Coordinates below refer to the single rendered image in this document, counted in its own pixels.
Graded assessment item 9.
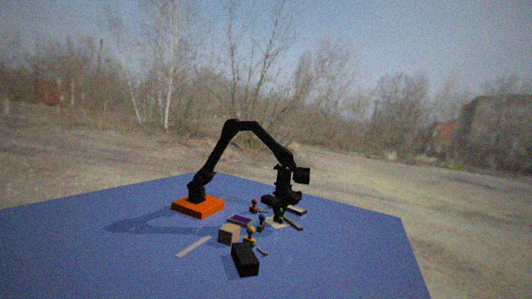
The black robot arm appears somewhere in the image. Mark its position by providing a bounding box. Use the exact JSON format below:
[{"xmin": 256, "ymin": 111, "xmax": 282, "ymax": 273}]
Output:
[{"xmin": 185, "ymin": 119, "xmax": 310, "ymax": 205}]

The beige flat bar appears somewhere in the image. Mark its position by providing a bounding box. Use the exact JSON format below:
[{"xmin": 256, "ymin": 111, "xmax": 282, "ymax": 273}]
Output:
[{"xmin": 175, "ymin": 235, "xmax": 212, "ymax": 257}]

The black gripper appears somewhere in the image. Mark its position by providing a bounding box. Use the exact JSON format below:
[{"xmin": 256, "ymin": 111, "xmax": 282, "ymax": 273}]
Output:
[{"xmin": 260, "ymin": 181, "xmax": 292, "ymax": 218}]

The green and brown stamp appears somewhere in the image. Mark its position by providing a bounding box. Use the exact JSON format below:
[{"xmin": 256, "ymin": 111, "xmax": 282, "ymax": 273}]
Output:
[{"xmin": 273, "ymin": 208, "xmax": 283, "ymax": 224}]

